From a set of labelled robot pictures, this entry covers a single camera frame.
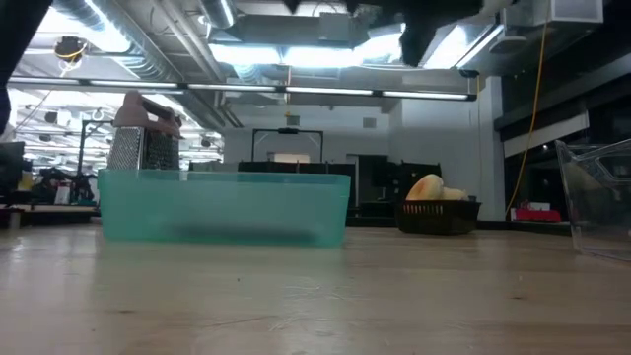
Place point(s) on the black rectangular stand frame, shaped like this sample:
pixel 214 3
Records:
pixel 287 131

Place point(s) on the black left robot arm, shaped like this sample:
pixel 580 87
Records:
pixel 15 39

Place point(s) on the long ceiling light strip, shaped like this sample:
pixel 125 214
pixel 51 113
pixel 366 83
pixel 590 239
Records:
pixel 325 91

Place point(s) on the black aluminium table frame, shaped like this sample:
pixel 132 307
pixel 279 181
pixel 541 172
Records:
pixel 517 227

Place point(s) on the orange glazed toy donut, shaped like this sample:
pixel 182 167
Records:
pixel 426 190

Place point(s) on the silver ventilation duct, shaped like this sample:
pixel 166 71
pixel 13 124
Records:
pixel 219 12

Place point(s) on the teal translucent plastic bin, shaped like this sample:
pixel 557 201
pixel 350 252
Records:
pixel 222 207

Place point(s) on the red box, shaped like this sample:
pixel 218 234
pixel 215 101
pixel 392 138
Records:
pixel 537 215

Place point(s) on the white ceiling vent box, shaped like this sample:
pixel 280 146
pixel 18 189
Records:
pixel 577 10

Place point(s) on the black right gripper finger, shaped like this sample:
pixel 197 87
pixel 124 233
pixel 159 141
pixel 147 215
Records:
pixel 421 39

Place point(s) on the black upright stand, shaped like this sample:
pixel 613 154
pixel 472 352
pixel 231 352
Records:
pixel 81 148

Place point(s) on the black slotted plastic basket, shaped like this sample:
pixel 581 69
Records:
pixel 434 222

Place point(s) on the clear plastic container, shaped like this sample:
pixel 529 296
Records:
pixel 591 207

